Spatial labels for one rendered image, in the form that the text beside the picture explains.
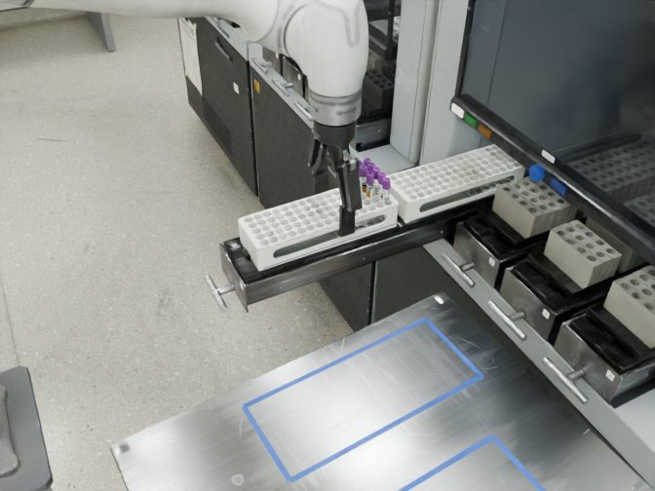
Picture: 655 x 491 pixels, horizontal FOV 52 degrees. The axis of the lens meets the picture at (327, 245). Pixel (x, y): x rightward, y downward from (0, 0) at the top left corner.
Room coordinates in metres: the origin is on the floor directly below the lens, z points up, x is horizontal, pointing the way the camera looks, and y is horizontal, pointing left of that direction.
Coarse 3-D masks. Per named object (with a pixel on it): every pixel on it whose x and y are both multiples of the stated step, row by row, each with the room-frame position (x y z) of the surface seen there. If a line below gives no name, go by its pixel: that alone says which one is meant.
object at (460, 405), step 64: (384, 320) 0.77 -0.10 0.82; (448, 320) 0.77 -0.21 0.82; (256, 384) 0.63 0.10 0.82; (320, 384) 0.63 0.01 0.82; (384, 384) 0.64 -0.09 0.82; (448, 384) 0.64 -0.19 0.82; (512, 384) 0.64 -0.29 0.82; (128, 448) 0.52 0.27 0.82; (192, 448) 0.52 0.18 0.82; (256, 448) 0.52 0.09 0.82; (320, 448) 0.52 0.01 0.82; (384, 448) 0.53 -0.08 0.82; (448, 448) 0.53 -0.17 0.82; (512, 448) 0.53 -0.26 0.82; (576, 448) 0.53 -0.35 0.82
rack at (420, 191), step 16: (448, 160) 1.19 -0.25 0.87; (464, 160) 1.19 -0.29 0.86; (480, 160) 1.21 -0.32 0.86; (496, 160) 1.20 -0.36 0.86; (512, 160) 1.20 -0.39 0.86; (400, 176) 1.14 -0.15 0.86; (416, 176) 1.13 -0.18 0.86; (432, 176) 1.13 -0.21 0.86; (448, 176) 1.13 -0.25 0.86; (464, 176) 1.14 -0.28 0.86; (480, 176) 1.14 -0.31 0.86; (496, 176) 1.14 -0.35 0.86; (512, 176) 1.19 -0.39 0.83; (400, 192) 1.07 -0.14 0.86; (416, 192) 1.08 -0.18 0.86; (432, 192) 1.08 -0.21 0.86; (448, 192) 1.08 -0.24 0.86; (464, 192) 1.16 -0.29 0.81; (480, 192) 1.15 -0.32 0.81; (400, 208) 1.06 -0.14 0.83; (416, 208) 1.05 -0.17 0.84; (432, 208) 1.07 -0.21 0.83
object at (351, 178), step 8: (344, 168) 0.96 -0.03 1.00; (344, 176) 0.96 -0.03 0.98; (352, 176) 0.96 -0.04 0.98; (352, 184) 0.95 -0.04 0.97; (352, 192) 0.95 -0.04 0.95; (360, 192) 0.95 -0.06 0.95; (352, 200) 0.94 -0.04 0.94; (360, 200) 0.95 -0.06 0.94; (352, 208) 0.94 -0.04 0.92; (360, 208) 0.95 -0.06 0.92
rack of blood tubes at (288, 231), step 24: (336, 192) 1.07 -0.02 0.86; (264, 216) 0.99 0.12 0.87; (288, 216) 0.99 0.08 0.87; (312, 216) 0.99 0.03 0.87; (336, 216) 0.99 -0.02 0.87; (360, 216) 0.99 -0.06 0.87; (240, 240) 0.97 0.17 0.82; (264, 240) 0.92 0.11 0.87; (288, 240) 0.92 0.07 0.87; (312, 240) 0.99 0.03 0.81; (336, 240) 0.97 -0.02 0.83; (264, 264) 0.90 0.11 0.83
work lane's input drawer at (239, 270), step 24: (432, 216) 1.06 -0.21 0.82; (456, 216) 1.08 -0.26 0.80; (360, 240) 0.98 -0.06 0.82; (384, 240) 1.00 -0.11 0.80; (408, 240) 1.02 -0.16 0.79; (432, 240) 1.05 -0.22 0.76; (240, 264) 0.91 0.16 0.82; (288, 264) 0.91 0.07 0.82; (312, 264) 0.92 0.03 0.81; (336, 264) 0.95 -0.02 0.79; (360, 264) 0.97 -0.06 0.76; (216, 288) 0.91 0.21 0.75; (240, 288) 0.89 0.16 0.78; (264, 288) 0.88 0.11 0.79; (288, 288) 0.90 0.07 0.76
